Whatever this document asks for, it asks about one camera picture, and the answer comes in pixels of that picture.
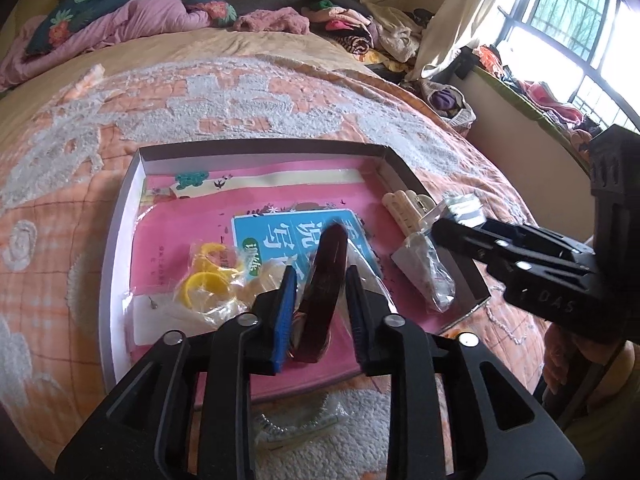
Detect cream curtain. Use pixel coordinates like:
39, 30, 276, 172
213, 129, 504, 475
405, 0, 546, 81

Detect pink book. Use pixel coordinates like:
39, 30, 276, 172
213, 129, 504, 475
132, 170, 476, 401

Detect cream hair claw clip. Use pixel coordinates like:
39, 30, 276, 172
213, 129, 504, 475
382, 190, 433, 236

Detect silver metal hair clip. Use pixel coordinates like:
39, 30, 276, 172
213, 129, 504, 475
425, 195, 483, 233

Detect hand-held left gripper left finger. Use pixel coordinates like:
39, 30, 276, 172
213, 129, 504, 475
55, 264, 298, 480

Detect pile of clothes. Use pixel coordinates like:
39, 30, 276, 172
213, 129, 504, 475
300, 0, 436, 73

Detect dark floral pillow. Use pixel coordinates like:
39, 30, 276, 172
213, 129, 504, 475
25, 0, 238, 56

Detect shallow cardboard box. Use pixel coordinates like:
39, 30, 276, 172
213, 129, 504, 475
97, 141, 493, 406

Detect pink duvet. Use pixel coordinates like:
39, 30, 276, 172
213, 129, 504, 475
0, 0, 311, 92

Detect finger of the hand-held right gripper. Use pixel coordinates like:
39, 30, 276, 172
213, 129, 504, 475
432, 217, 593, 261
487, 259, 591, 288

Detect clear plastic packet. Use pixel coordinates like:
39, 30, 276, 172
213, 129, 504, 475
390, 232, 458, 313

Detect white earring card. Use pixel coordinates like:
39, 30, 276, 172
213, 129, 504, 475
132, 295, 221, 346

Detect chain in clear packet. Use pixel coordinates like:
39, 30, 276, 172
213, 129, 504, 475
252, 400, 351, 448

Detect clothes on windowsill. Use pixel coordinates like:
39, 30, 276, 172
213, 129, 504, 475
472, 45, 606, 156

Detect person's right forearm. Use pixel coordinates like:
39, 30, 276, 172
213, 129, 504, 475
542, 325, 640, 411

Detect beige bed sheet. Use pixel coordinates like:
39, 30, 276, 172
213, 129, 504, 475
0, 25, 381, 126

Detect basket with purple cloth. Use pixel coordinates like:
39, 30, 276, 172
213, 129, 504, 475
420, 80, 478, 128

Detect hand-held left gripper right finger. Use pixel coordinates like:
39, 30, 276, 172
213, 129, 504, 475
345, 265, 586, 480

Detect dark red hair clip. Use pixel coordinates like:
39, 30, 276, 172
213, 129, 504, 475
292, 220, 348, 363

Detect yellow hair rings packet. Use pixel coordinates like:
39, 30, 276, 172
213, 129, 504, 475
180, 242, 246, 318

